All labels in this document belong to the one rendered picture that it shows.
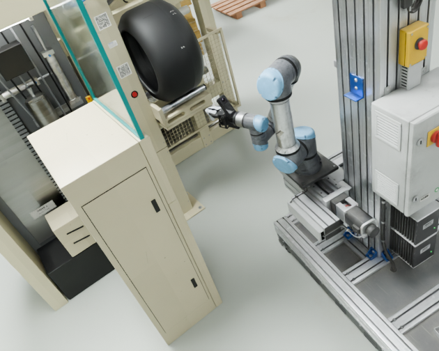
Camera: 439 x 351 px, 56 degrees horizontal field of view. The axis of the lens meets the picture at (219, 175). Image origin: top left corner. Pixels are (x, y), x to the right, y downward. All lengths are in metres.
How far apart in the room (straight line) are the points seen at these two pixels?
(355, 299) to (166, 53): 1.62
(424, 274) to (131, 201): 1.50
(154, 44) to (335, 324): 1.80
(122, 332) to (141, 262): 0.80
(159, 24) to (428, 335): 2.04
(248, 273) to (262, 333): 0.41
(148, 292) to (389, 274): 1.24
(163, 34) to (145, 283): 1.32
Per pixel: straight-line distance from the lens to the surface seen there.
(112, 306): 2.88
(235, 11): 6.23
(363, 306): 2.22
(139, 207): 1.84
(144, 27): 2.41
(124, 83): 2.52
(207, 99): 2.70
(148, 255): 2.02
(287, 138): 1.86
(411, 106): 1.63
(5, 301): 3.42
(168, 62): 2.38
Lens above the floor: 2.15
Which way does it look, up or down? 40 degrees down
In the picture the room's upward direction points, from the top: 18 degrees counter-clockwise
